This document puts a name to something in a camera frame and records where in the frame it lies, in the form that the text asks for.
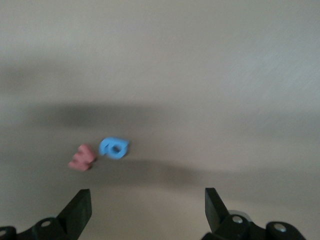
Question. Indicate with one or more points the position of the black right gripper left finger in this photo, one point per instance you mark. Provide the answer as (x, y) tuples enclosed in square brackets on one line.
[(72, 220)]

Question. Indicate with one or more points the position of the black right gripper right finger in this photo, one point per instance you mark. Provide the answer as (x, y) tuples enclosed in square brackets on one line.
[(225, 225)]

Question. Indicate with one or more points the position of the red foam letter w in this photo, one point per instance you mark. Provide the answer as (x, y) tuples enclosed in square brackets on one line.
[(82, 160)]

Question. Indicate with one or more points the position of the blue foam letter a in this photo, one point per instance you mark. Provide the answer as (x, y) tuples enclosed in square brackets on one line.
[(106, 146)]

